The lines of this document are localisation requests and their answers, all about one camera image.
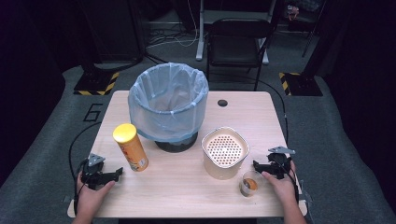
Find clear plastic cup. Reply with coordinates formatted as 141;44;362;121
238;170;265;198

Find grey table clamp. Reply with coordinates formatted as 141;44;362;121
299;180;313;203

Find beige strainer container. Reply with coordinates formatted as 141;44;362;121
201;126;251;181

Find person's right hand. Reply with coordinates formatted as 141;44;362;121
261;161;299;208

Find hazard striped stand base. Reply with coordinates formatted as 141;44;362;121
278;71;324;97
73;70;120;96

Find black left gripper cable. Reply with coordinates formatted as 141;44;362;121
68;120;103;217

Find yellow chip can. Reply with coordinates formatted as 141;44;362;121
112;122;149;173

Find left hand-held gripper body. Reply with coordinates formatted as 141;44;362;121
79;152;108;191

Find black floor cable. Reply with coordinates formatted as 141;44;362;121
257;78;290;146

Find light blue trash bag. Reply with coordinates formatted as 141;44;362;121
127;62;210;144

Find white desk frame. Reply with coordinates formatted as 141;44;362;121
194;0;277;66

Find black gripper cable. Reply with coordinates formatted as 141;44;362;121
277;160;301;204
68;120;103;217

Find white floor cables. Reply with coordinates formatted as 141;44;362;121
145;0;201;50

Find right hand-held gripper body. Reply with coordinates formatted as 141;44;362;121
266;146;296;180

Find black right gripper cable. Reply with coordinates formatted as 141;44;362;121
277;160;301;204

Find black folding chair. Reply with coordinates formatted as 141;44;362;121
205;17;274;92

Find black trash bin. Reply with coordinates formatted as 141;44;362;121
154;132;199;154

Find person's left hand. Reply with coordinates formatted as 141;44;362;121
76;171;117;217

